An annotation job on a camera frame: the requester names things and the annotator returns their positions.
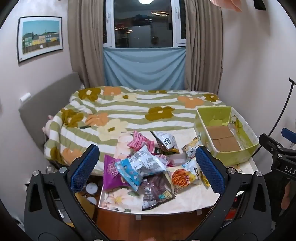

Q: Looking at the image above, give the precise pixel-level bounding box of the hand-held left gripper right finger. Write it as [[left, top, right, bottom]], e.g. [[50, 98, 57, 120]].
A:
[[194, 146, 271, 234]]

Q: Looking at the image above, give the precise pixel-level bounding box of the green cardboard box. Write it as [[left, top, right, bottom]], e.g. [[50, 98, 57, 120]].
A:
[[194, 107, 260, 167]]

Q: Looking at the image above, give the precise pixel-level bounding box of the light blue cloth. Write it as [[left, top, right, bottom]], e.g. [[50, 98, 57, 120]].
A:
[[103, 47, 186, 91]]

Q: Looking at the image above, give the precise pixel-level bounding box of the window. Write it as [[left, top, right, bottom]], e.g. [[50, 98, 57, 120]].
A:
[[103, 0, 187, 49]]

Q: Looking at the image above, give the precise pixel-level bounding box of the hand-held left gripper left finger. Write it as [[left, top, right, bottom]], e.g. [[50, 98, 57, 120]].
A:
[[24, 144, 103, 234]]

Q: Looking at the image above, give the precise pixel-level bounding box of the beige left curtain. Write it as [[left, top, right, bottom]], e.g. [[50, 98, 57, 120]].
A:
[[68, 0, 107, 88]]

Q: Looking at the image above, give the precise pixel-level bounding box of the beige curtain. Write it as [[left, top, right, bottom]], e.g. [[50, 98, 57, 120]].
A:
[[184, 0, 224, 95], [68, 0, 107, 88]]

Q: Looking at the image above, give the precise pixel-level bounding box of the black cable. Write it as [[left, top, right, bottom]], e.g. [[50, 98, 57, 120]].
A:
[[268, 77, 296, 139]]

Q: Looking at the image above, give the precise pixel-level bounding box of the grey bed headboard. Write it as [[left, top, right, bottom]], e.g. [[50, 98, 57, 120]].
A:
[[18, 72, 81, 151]]

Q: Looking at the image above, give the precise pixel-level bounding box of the white orange stick snack packet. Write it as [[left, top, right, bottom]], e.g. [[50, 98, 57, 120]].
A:
[[166, 159, 203, 195]]

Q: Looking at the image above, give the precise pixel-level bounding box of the yellow chair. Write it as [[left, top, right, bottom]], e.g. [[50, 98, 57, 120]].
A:
[[75, 192, 95, 223]]

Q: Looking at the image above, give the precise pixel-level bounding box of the person's right hand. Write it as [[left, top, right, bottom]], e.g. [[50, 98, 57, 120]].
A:
[[280, 181, 292, 210]]

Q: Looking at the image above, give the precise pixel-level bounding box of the dark brown snack packet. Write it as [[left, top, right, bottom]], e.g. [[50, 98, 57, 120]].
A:
[[140, 173, 176, 211]]

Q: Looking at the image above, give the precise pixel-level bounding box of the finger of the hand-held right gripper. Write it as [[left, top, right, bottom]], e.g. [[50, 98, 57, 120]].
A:
[[258, 133, 284, 154], [281, 128, 296, 142]]

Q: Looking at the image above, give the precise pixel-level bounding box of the light blue snack packet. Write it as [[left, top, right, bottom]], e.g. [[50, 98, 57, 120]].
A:
[[115, 146, 167, 192]]

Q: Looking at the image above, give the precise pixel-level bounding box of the floral tablecloth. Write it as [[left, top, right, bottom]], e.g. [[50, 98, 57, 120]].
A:
[[98, 128, 259, 214]]

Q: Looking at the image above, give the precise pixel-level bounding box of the pink striped snack packet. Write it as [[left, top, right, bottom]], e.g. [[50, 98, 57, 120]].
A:
[[128, 130, 155, 153]]

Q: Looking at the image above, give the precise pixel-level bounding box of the silver black snack packet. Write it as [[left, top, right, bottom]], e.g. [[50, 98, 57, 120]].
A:
[[150, 130, 179, 152]]

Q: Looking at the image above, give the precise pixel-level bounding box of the green striped floral blanket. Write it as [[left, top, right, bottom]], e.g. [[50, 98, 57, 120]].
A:
[[44, 86, 227, 173]]

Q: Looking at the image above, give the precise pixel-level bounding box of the framed houses picture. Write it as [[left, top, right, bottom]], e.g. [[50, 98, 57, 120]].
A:
[[17, 16, 63, 63]]

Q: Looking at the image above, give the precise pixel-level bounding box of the white snowflake snack packet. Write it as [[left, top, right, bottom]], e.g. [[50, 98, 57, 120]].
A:
[[181, 145, 200, 160]]

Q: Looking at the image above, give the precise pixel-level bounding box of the purple snack packet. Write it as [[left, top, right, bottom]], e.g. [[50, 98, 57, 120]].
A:
[[103, 154, 130, 191]]

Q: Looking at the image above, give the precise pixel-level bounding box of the pink plush toy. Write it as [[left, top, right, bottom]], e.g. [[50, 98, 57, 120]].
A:
[[42, 115, 61, 136]]

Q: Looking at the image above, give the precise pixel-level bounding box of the pink garment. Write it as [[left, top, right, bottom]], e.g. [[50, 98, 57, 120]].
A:
[[209, 0, 243, 12]]

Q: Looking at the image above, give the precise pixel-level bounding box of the dark green snack packet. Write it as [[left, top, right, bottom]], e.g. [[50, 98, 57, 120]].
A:
[[154, 147, 180, 155]]

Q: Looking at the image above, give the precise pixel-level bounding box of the beige right curtain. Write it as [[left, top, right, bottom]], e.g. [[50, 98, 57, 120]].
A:
[[184, 0, 224, 95]]

